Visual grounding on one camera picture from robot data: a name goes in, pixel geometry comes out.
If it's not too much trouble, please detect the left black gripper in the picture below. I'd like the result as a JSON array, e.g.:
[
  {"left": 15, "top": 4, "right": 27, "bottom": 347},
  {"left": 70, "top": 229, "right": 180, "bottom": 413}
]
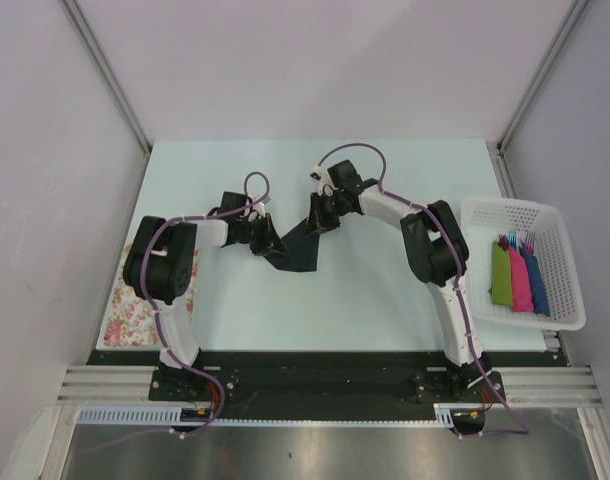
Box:
[{"left": 236, "top": 213, "right": 288, "bottom": 256}]

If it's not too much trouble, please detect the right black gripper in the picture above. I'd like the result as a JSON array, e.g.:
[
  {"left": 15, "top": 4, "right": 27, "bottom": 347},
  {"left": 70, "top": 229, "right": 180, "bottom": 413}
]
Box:
[{"left": 304, "top": 192, "right": 348, "bottom": 239}]

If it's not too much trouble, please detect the black paper napkin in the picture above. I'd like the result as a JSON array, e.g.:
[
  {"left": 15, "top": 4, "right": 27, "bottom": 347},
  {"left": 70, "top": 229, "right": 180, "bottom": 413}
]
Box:
[{"left": 265, "top": 219, "right": 320, "bottom": 273}]

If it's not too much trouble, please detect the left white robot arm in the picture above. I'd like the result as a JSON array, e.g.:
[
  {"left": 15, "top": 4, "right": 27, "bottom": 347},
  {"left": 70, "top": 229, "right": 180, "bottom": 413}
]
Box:
[{"left": 123, "top": 192, "right": 289, "bottom": 400}]

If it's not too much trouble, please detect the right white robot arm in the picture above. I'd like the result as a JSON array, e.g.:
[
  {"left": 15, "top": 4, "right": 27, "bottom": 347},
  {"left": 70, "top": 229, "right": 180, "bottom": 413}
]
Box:
[{"left": 305, "top": 160, "right": 490, "bottom": 401}]

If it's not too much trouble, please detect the green napkin roll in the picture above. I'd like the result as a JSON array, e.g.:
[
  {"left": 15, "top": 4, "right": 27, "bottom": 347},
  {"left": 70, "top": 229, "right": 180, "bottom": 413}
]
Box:
[{"left": 490, "top": 243, "right": 514, "bottom": 307}]

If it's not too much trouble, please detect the pink napkin roll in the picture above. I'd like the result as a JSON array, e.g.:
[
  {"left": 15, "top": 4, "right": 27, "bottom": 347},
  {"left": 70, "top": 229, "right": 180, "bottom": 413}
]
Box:
[{"left": 496, "top": 235, "right": 534, "bottom": 313}]

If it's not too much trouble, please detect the blue napkin roll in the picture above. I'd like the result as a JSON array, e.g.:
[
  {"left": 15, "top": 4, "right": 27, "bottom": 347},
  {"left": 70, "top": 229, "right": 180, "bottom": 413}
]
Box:
[{"left": 519, "top": 231, "right": 550, "bottom": 317}]

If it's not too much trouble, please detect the white plastic basket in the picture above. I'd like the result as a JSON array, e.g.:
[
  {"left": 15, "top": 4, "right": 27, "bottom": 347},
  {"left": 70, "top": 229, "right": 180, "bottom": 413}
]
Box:
[{"left": 461, "top": 197, "right": 586, "bottom": 331}]

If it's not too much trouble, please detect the floral cloth mat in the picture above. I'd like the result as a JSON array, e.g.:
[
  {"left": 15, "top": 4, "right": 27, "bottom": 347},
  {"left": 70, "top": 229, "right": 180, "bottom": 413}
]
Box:
[{"left": 103, "top": 243, "right": 200, "bottom": 348}]

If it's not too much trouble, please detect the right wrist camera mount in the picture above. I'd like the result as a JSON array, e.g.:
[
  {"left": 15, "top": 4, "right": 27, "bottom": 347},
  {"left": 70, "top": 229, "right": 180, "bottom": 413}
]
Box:
[{"left": 310, "top": 165, "right": 336, "bottom": 196}]

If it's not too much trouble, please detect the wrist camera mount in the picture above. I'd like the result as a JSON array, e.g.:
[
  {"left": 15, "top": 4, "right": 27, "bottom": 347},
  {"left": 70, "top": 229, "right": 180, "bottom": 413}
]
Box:
[
  {"left": 310, "top": 165, "right": 336, "bottom": 196},
  {"left": 248, "top": 197, "right": 268, "bottom": 222}
]

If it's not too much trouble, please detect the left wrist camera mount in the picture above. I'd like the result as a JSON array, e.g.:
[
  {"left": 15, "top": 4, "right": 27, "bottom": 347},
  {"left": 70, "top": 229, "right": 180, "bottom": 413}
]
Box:
[{"left": 248, "top": 197, "right": 268, "bottom": 222}]

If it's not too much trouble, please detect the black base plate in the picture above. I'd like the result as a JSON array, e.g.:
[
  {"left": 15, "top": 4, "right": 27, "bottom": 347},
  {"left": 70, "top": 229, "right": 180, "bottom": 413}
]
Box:
[{"left": 87, "top": 351, "right": 564, "bottom": 422}]

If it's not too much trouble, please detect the white cable duct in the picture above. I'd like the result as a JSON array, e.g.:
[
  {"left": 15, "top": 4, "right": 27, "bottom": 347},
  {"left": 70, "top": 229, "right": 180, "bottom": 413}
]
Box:
[{"left": 78, "top": 405, "right": 453, "bottom": 428}]

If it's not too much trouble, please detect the aluminium rail frame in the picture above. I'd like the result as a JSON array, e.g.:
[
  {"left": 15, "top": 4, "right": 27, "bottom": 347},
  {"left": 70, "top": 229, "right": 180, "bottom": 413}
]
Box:
[{"left": 58, "top": 365, "right": 603, "bottom": 408}]

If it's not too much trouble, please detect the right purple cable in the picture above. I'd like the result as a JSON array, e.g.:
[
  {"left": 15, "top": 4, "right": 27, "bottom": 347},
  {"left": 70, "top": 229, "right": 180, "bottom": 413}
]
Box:
[{"left": 316, "top": 142, "right": 532, "bottom": 436}]

